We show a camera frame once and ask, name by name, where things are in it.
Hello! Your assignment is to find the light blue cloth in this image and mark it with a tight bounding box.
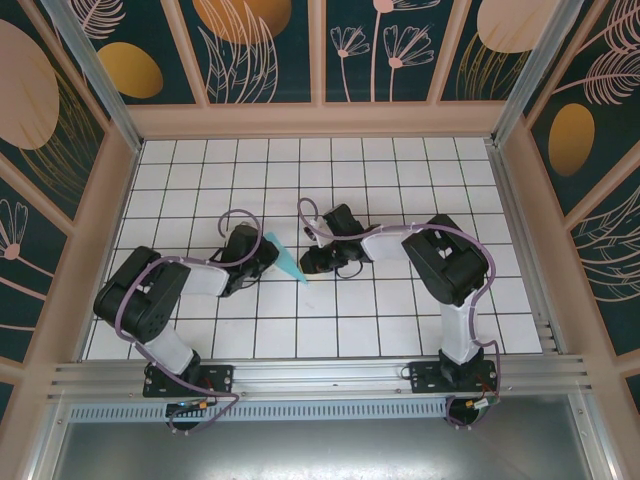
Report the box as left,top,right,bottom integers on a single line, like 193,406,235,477
263,232,307,286

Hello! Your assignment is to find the grey metal sheet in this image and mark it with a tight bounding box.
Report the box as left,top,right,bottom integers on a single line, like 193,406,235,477
49,418,596,480

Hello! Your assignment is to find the left green controller board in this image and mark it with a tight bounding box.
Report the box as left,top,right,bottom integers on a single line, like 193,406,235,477
164,398,211,416

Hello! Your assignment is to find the green controller board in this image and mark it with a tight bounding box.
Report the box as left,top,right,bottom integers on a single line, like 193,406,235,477
164,398,211,416
462,396,502,419

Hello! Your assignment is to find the right green controller board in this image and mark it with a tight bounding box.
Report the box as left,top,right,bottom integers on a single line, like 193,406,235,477
462,396,502,419

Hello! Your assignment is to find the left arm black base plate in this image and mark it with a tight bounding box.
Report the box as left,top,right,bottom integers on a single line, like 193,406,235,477
143,363,235,399

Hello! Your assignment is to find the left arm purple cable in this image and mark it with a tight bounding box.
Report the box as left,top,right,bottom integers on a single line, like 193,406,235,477
113,207,266,436

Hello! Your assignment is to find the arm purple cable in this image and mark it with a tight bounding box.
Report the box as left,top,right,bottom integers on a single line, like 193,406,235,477
298,198,501,431
113,207,266,436

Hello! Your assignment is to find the long aluminium mounting rail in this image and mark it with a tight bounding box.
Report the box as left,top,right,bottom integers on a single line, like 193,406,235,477
47,353,596,402

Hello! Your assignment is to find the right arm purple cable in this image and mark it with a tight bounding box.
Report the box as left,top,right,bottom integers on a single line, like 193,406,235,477
298,198,501,431

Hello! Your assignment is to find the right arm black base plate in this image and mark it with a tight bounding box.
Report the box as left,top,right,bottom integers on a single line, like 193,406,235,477
408,360,500,396

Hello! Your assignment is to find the slotted grey cable duct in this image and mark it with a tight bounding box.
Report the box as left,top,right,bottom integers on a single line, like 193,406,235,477
67,401,451,422

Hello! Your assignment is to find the aluminium side rail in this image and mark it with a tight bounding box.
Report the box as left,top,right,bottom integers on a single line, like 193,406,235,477
487,142,571,357

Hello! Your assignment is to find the left aluminium corner post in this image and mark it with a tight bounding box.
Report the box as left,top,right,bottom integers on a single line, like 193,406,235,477
42,0,145,154

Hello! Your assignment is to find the aluminium corner post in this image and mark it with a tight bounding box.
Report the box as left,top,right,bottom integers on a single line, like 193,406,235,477
489,0,586,146
42,0,145,154

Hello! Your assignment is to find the right aluminium corner post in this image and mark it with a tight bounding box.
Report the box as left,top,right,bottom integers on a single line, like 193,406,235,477
489,0,586,146

